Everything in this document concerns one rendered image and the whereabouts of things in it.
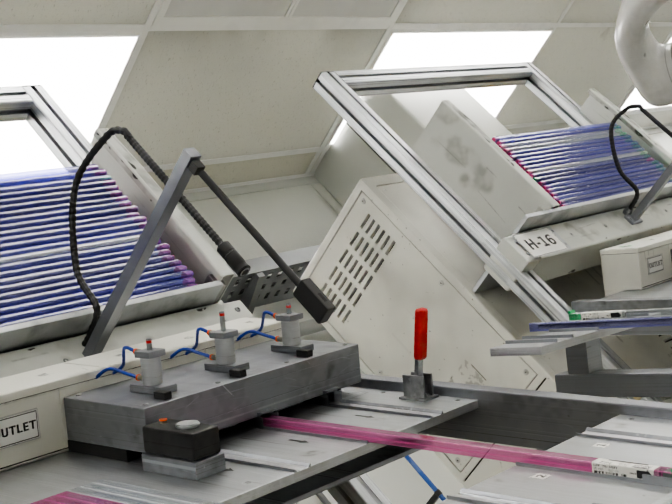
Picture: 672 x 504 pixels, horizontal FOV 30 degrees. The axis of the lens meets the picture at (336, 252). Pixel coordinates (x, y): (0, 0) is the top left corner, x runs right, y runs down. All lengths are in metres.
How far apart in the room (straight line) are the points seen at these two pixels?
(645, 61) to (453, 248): 0.94
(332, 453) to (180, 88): 3.02
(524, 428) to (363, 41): 3.41
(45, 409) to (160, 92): 2.85
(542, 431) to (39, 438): 0.55
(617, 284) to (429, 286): 0.36
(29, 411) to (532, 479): 0.54
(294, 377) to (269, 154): 3.41
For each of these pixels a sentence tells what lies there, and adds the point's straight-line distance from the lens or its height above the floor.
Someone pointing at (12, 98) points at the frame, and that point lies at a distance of 2.00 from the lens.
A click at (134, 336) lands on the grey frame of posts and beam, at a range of 1.62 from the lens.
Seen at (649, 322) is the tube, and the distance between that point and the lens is 1.59.
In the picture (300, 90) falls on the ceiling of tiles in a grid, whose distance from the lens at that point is 4.67.
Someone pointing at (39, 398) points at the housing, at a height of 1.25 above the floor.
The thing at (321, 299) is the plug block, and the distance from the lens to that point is 1.26.
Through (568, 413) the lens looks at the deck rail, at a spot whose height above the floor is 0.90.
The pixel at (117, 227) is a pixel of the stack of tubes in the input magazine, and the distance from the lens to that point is 1.72.
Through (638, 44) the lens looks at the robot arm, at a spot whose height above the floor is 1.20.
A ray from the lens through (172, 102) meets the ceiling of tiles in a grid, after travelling 4.23.
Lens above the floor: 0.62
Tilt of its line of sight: 24 degrees up
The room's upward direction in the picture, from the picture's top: 42 degrees counter-clockwise
